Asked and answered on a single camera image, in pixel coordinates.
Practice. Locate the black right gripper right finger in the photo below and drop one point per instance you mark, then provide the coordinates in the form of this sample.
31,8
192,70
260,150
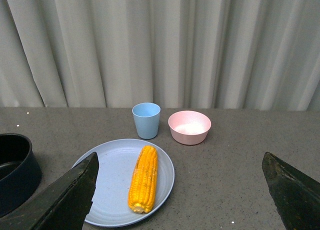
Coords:
295,194

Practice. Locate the pink bowl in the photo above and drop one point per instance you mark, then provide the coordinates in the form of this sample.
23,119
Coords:
189,127

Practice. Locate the dark blue saucepan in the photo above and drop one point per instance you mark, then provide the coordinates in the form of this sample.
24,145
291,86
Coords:
20,172

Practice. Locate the yellow corn cob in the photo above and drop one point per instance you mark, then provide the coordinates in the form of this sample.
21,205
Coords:
143,186

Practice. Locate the grey curtain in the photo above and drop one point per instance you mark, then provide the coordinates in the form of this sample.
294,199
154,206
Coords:
228,54

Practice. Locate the light blue plate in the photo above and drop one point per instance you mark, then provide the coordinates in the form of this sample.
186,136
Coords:
117,159

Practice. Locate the light blue cup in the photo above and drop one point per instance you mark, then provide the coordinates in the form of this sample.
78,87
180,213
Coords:
146,117

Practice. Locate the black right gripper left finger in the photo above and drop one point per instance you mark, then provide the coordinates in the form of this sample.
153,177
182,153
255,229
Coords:
63,205

